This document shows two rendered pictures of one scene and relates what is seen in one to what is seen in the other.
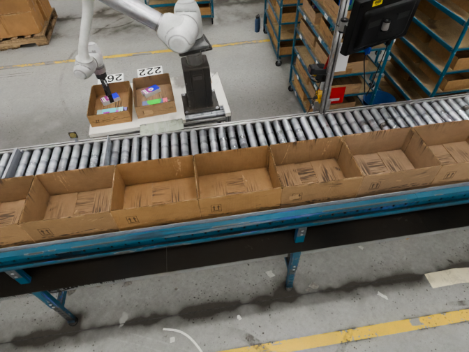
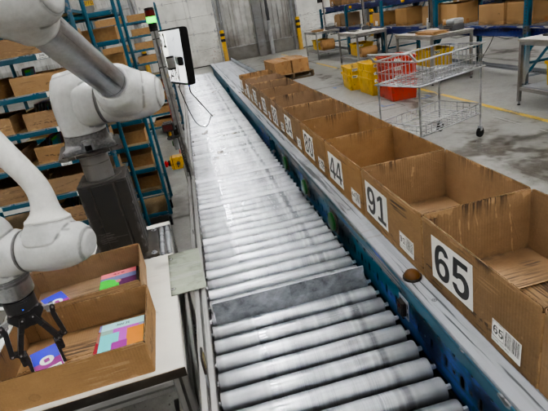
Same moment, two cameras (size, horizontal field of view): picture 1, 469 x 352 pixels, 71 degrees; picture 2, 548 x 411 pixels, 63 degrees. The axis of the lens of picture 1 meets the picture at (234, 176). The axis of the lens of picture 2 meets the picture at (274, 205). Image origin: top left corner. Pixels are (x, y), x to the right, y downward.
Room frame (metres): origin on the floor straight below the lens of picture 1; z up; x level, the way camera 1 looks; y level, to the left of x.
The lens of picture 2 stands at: (1.47, 1.92, 1.54)
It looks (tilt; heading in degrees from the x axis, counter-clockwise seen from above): 23 degrees down; 269
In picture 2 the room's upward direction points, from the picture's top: 10 degrees counter-clockwise
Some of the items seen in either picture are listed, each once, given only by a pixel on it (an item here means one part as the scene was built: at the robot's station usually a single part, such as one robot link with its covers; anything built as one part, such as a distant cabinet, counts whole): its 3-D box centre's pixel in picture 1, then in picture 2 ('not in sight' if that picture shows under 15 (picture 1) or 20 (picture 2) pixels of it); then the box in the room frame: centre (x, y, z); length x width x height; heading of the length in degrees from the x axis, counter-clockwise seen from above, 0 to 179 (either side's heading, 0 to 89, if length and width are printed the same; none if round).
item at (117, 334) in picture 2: (109, 114); (123, 341); (1.93, 0.87, 0.78); 0.19 x 0.14 x 0.02; 99
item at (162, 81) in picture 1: (153, 94); (86, 287); (2.11, 0.57, 0.80); 0.38 x 0.28 x 0.10; 12
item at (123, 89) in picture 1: (111, 103); (81, 342); (2.04, 0.88, 0.80); 0.38 x 0.28 x 0.10; 9
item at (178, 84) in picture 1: (159, 100); (93, 299); (2.12, 0.54, 0.74); 1.00 x 0.58 x 0.03; 100
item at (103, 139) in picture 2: (188, 40); (87, 139); (2.07, 0.25, 1.23); 0.22 x 0.18 x 0.06; 107
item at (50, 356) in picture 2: (110, 99); (49, 365); (2.12, 0.91, 0.77); 0.13 x 0.07 x 0.04; 121
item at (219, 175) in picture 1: (236, 181); (344, 141); (1.08, -0.01, 0.96); 0.39 x 0.29 x 0.17; 96
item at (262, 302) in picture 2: (106, 163); (291, 297); (1.45, 0.79, 0.76); 0.46 x 0.01 x 0.09; 6
